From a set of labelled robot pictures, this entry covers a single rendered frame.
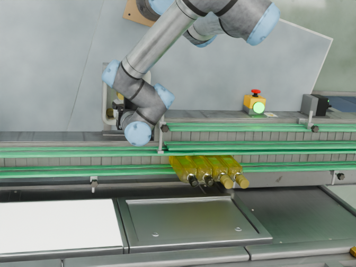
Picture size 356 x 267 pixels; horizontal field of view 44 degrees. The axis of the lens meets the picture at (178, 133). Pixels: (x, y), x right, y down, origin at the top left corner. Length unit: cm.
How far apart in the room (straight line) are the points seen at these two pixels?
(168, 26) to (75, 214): 72
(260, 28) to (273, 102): 85
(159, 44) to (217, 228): 65
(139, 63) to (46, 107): 62
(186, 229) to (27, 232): 50
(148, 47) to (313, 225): 92
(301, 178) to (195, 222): 65
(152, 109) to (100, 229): 42
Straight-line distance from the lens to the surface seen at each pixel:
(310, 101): 197
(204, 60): 182
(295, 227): 169
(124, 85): 129
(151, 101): 131
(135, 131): 131
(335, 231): 173
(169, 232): 146
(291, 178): 198
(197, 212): 160
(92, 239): 141
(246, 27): 115
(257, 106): 183
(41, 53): 173
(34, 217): 154
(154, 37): 120
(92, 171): 165
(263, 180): 193
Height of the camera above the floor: 246
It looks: 67 degrees down
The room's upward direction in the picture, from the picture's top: 141 degrees clockwise
